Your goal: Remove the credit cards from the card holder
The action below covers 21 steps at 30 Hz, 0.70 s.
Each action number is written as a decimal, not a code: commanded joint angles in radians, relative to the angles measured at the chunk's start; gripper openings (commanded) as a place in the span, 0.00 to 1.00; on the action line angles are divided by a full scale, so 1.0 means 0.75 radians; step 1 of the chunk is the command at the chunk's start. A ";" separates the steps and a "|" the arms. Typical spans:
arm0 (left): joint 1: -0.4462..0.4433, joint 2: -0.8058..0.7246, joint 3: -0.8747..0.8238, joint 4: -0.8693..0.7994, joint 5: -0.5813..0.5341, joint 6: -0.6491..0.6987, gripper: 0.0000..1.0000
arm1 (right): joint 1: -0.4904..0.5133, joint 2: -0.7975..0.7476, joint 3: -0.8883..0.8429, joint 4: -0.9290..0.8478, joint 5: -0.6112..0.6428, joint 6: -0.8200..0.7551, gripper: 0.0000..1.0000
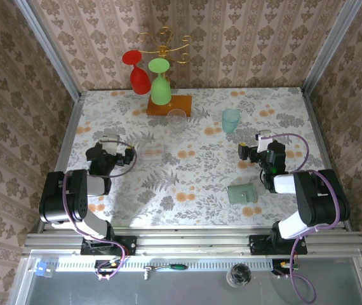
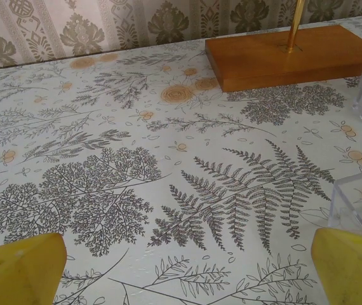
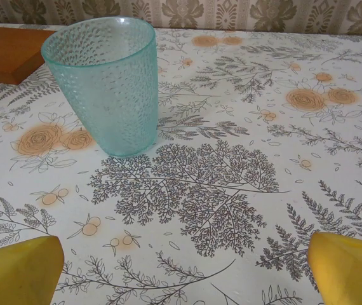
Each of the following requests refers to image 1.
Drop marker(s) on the pale green card holder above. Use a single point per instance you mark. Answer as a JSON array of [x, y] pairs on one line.
[[238, 193]]

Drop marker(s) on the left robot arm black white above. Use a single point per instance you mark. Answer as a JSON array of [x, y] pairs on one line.
[[60, 197]]

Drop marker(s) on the teal plastic cup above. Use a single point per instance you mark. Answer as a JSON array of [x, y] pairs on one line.
[[230, 122]]

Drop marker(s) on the clear glass cup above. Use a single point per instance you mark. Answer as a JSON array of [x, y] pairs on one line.
[[177, 120]]

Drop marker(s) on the green wine glass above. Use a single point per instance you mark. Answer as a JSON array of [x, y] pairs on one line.
[[160, 92]]

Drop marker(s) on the orange wooden rack base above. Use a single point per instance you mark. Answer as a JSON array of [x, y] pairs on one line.
[[181, 106]]

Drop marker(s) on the red wine glass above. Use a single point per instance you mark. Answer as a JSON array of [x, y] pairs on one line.
[[139, 81]]

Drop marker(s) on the black connector board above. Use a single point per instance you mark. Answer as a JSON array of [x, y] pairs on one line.
[[104, 265], [281, 265]]

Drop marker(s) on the clear glass jar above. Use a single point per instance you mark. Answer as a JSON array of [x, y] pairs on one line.
[[238, 275]]

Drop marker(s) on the small blue plastic block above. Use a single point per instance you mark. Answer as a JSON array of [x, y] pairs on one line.
[[42, 269]]

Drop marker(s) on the grey metal shelf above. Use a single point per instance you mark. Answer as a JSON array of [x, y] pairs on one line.
[[168, 292]]

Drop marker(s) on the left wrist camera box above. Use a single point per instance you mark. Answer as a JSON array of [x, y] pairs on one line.
[[109, 147]]

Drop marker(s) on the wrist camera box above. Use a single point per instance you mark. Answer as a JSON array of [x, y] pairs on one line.
[[109, 147], [263, 144]]

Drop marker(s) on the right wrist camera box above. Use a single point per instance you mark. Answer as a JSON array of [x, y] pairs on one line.
[[263, 144]]

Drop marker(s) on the aluminium side rail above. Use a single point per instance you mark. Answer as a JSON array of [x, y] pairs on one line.
[[317, 133], [69, 133]]

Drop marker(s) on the aluminium frame rail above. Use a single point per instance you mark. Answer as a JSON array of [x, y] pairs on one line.
[[184, 241]]

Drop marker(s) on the aluminium frame post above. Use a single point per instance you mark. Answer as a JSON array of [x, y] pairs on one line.
[[50, 47], [329, 47]]

